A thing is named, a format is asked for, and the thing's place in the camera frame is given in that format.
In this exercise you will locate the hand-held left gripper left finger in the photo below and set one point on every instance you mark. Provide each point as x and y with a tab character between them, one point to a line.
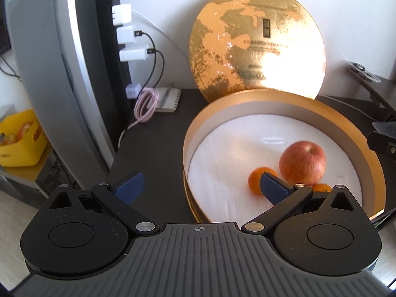
130	187

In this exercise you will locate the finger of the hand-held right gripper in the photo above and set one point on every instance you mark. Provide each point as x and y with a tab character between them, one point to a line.
382	144

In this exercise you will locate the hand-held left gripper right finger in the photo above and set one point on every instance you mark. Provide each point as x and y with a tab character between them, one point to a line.
272	188

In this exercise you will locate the orange tangerine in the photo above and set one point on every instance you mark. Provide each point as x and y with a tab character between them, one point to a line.
255	181
321	187

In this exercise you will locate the round gold gift box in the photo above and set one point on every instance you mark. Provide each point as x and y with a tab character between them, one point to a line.
368	167

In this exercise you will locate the red apple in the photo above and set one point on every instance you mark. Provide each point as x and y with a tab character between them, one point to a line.
301	164

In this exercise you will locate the dark curved desk shelf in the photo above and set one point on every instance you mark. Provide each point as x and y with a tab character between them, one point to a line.
383	96

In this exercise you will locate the white foam insert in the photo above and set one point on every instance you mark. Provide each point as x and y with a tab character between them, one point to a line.
229	148

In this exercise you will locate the spiral notebook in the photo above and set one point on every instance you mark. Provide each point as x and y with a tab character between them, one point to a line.
168	102

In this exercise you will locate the small lilac charger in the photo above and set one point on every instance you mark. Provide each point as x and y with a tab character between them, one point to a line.
133	91

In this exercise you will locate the pen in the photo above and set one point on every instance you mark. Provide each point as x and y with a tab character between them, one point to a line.
169	94

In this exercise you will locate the yellow plastic basket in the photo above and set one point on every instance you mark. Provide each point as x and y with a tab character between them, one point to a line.
23	151

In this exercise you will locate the black power strip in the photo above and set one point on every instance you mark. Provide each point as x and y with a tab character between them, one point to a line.
105	68

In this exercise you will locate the white plug charger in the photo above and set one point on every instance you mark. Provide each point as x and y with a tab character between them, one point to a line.
121	14
126	34
133	54

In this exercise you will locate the round gold box lid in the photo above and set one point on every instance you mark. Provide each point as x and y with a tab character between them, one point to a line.
247	37

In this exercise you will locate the grey curved panel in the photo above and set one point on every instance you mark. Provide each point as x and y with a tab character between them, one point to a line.
46	52

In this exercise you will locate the black monitor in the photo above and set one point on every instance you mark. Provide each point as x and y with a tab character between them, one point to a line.
3	12

